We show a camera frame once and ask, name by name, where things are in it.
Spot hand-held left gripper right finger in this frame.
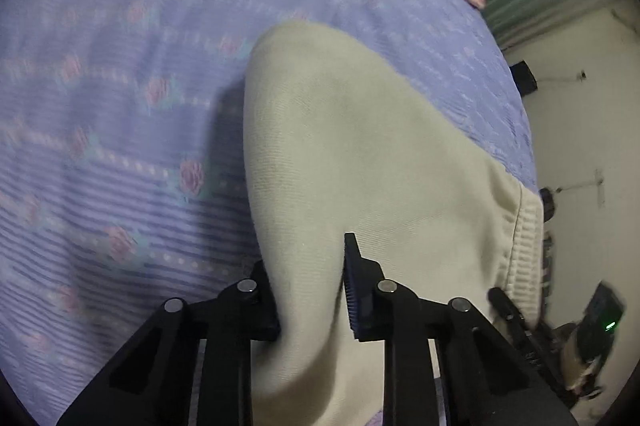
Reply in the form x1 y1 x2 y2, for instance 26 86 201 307
343 232 577 426

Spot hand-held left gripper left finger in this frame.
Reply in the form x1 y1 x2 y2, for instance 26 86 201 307
56 259 282 426

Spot black box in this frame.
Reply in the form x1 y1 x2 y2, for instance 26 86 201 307
509 61 539 96

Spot cream pants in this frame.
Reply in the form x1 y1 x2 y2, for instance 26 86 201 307
242 20 546 426

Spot purple floral bed sheet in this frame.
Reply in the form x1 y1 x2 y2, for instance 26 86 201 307
0 0 542 426

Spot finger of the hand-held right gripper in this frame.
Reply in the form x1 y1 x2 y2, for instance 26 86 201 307
487 287 577 408

